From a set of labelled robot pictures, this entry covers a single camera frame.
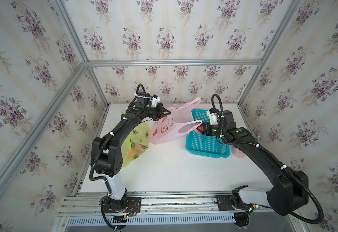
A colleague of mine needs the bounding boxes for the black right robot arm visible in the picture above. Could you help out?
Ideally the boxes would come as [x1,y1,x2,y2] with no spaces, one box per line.
[197,105,324,224]

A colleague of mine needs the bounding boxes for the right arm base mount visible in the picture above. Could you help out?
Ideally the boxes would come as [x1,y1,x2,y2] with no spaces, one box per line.
[213,193,256,228]

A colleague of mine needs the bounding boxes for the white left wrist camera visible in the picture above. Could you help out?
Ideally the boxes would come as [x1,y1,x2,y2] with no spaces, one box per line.
[150,94,161,107]

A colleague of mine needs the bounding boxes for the teal plastic basket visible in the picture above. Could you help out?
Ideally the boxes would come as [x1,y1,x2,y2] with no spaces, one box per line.
[185,109,230,159]

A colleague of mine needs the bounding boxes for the cup of coloured pens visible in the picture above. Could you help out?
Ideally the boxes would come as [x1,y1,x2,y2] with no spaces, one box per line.
[231,146,246,159]

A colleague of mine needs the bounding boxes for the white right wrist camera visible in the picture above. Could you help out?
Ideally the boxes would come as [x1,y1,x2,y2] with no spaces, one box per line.
[206,108,218,126]

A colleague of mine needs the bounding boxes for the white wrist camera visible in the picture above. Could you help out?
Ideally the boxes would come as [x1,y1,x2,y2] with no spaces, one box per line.
[150,94,161,107]
[206,108,218,126]

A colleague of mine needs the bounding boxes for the yellow-green plastic bag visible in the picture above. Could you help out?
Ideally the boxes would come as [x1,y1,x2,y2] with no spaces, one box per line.
[121,123,150,169]

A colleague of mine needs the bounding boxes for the pink plastic bag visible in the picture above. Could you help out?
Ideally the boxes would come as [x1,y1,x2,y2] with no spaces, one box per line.
[149,98,202,145]

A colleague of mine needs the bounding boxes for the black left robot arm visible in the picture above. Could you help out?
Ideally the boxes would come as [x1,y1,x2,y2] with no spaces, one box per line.
[89,84,171,207]

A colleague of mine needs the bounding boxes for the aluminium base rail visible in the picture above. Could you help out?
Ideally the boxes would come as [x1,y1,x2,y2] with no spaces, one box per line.
[52,191,308,232]

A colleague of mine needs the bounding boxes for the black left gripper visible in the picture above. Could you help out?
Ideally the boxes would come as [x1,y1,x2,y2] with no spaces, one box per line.
[144,103,171,121]

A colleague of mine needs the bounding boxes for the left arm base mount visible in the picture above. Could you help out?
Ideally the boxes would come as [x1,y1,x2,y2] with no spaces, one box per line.
[99,196,142,227]

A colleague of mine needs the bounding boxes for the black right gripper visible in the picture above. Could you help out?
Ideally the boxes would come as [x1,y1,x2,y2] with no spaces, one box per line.
[196,122,227,138]

